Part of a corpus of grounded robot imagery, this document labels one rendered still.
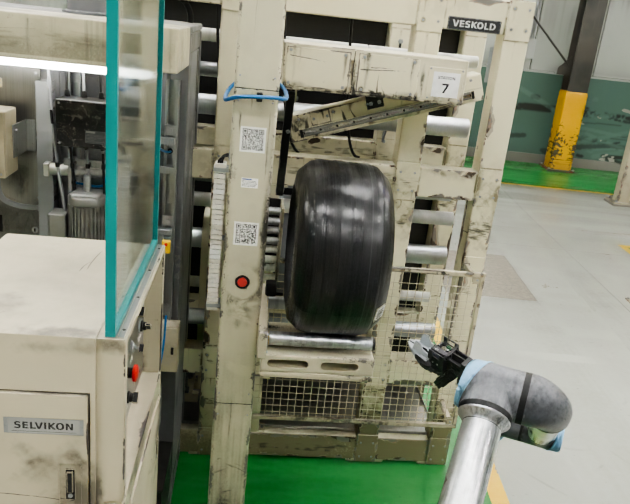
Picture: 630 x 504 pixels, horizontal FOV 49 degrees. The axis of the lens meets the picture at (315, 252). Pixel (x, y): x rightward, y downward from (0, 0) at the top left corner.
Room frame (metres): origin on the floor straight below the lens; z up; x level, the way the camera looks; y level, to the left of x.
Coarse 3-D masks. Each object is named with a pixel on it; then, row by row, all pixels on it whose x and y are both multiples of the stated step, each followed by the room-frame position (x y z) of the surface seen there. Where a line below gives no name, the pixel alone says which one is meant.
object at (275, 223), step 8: (272, 200) 2.53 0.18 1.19; (280, 200) 2.53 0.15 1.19; (272, 208) 2.41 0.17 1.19; (280, 208) 2.41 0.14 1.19; (272, 216) 2.53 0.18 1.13; (280, 216) 2.46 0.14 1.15; (272, 224) 2.40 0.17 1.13; (280, 224) 2.41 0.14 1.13; (272, 232) 2.40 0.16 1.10; (280, 232) 2.39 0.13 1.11; (272, 240) 2.40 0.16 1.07; (280, 240) 2.39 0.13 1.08; (272, 248) 2.41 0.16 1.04; (280, 248) 2.39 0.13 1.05; (272, 256) 2.40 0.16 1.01; (272, 264) 2.42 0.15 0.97; (264, 280) 2.40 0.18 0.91
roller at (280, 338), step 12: (276, 336) 1.93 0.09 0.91; (288, 336) 1.94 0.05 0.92; (300, 336) 1.94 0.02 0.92; (312, 336) 1.95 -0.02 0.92; (324, 336) 1.96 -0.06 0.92; (336, 336) 1.96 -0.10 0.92; (348, 336) 1.97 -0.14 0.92; (360, 336) 1.98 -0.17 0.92; (336, 348) 1.95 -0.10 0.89; (348, 348) 1.95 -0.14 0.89; (360, 348) 1.96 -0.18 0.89; (372, 348) 1.96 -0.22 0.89
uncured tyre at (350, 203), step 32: (320, 160) 2.11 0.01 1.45; (320, 192) 1.93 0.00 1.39; (352, 192) 1.95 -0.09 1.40; (384, 192) 1.98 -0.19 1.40; (288, 224) 2.28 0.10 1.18; (320, 224) 1.86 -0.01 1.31; (352, 224) 1.87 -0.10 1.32; (384, 224) 1.90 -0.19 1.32; (288, 256) 2.26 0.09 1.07; (320, 256) 1.83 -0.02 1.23; (352, 256) 1.84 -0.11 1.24; (384, 256) 1.86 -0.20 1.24; (288, 288) 2.16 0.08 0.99; (320, 288) 1.82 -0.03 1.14; (352, 288) 1.83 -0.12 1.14; (384, 288) 1.87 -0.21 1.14; (288, 320) 1.99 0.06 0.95; (320, 320) 1.87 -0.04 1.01; (352, 320) 1.87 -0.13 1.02
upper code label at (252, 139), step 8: (248, 128) 1.99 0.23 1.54; (256, 128) 1.99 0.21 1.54; (264, 128) 1.99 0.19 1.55; (240, 136) 1.99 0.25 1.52; (248, 136) 1.99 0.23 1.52; (256, 136) 1.99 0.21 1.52; (264, 136) 1.99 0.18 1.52; (240, 144) 1.99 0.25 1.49; (248, 144) 1.99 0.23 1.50; (256, 144) 1.99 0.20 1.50; (264, 144) 1.99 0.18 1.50; (256, 152) 1.99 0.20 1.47; (264, 152) 1.99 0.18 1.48
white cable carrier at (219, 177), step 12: (216, 180) 1.99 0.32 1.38; (216, 192) 1.99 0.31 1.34; (216, 204) 2.00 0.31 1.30; (216, 216) 1.99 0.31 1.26; (216, 228) 1.99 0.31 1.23; (216, 240) 1.99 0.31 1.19; (216, 252) 1.99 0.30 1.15; (216, 264) 1.99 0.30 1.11; (216, 276) 1.99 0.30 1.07; (216, 288) 1.99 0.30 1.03; (216, 300) 1.99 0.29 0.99
